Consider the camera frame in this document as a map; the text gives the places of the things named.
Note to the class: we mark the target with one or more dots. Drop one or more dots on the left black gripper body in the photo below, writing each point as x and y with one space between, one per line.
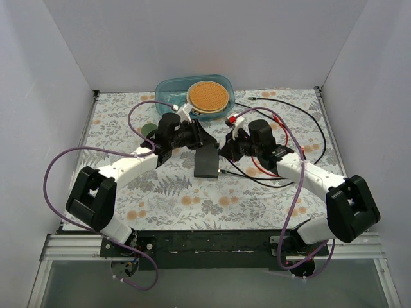
197 135

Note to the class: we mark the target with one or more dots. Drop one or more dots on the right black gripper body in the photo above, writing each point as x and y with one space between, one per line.
232 146

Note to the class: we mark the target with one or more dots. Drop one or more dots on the black network switch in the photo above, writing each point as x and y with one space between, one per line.
206 162

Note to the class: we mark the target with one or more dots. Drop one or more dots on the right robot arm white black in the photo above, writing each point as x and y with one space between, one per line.
350 207

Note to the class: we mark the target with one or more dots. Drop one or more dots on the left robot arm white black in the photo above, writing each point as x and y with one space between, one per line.
93 196

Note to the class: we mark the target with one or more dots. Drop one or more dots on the floral table mat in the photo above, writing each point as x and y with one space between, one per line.
242 197

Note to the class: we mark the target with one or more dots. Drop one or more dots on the round woven coaster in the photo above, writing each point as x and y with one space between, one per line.
207 97

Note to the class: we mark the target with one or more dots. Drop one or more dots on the green cup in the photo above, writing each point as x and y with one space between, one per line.
148 128

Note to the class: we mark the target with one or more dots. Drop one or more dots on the blue plastic container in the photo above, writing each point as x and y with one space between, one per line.
174 91

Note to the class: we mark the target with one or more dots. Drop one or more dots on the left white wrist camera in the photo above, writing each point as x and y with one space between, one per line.
184 113

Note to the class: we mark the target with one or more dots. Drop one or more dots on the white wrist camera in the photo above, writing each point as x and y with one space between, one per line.
235 122
184 113

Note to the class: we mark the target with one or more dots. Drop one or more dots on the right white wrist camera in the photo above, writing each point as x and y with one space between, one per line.
235 122

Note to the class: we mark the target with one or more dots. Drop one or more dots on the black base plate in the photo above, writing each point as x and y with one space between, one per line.
208 249

